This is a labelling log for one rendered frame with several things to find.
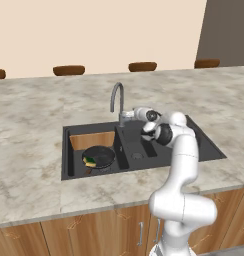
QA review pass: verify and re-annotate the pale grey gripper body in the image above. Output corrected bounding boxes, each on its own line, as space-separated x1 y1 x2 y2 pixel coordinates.
122 110 136 120

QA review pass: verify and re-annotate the black double sink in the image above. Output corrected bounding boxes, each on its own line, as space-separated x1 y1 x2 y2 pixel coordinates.
61 114 228 182

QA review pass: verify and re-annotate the black frying pan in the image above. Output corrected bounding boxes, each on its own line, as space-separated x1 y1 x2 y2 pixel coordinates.
81 145 117 176

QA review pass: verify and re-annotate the yellow and green sponge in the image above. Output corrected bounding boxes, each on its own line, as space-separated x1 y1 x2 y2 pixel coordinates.
82 155 98 169

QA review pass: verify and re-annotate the grey curved tap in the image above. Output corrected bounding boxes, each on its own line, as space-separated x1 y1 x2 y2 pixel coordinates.
109 81 127 129

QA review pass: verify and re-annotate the wooden board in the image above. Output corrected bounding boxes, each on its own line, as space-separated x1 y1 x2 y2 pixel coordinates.
69 130 116 152

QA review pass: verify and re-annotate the silver cupboard handle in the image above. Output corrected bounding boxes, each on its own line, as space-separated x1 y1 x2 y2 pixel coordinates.
153 217 161 244
137 221 145 248

